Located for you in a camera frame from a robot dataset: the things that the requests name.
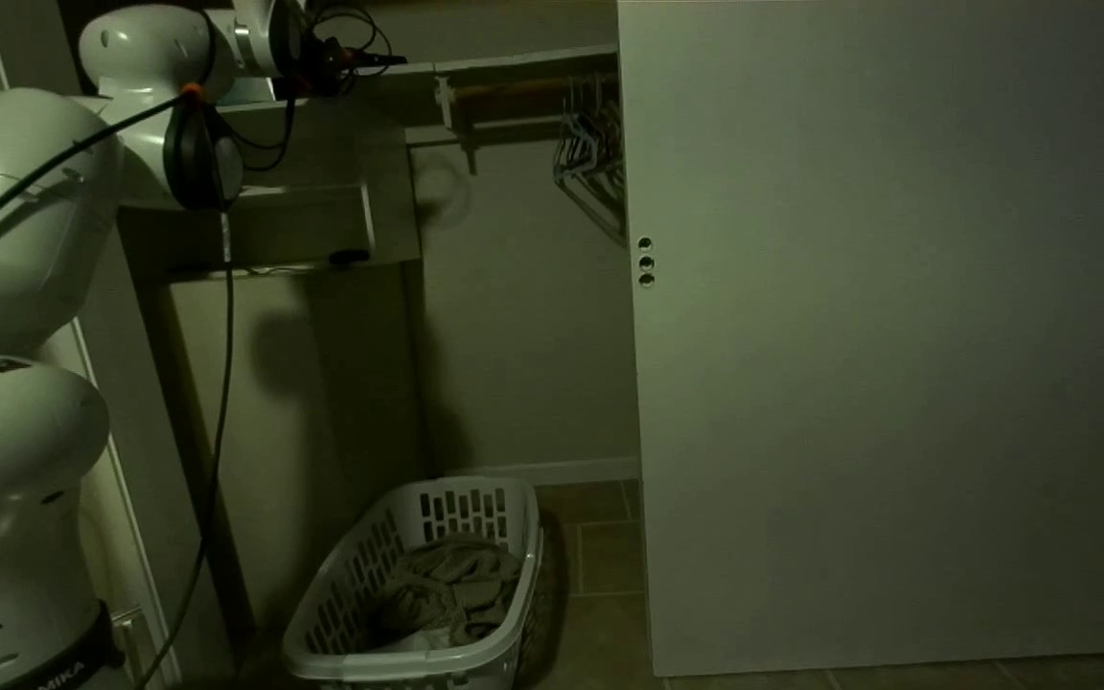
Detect white closet sliding door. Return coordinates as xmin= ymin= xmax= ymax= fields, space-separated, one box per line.
xmin=616 ymin=0 xmax=1104 ymax=673

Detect white closet shelf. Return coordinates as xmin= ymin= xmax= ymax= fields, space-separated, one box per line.
xmin=355 ymin=47 xmax=616 ymax=85

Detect clothes in basket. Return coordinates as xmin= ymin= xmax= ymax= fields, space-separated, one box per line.
xmin=367 ymin=536 xmax=520 ymax=646

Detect wire clothes hangers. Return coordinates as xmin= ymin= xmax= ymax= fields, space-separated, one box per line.
xmin=551 ymin=79 xmax=623 ymax=246

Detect wooden closet rail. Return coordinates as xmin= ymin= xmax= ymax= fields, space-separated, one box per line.
xmin=401 ymin=110 xmax=582 ymax=154

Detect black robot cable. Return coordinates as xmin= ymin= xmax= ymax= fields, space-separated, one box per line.
xmin=0 ymin=0 xmax=382 ymax=690

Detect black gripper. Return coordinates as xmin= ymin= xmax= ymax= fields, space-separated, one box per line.
xmin=272 ymin=0 xmax=401 ymax=94

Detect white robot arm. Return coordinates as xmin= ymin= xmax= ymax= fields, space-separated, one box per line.
xmin=0 ymin=0 xmax=400 ymax=690

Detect white laundry basket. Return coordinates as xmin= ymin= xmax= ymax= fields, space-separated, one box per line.
xmin=283 ymin=475 xmax=544 ymax=690

